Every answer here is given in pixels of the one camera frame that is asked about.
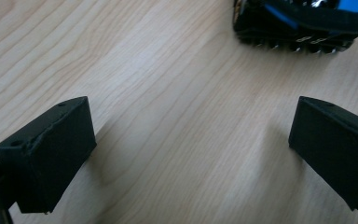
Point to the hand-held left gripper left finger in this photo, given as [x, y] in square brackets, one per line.
[52, 155]

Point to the black spiked object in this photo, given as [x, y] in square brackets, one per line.
[292, 28]

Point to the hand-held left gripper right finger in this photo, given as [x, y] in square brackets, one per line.
[338, 149]

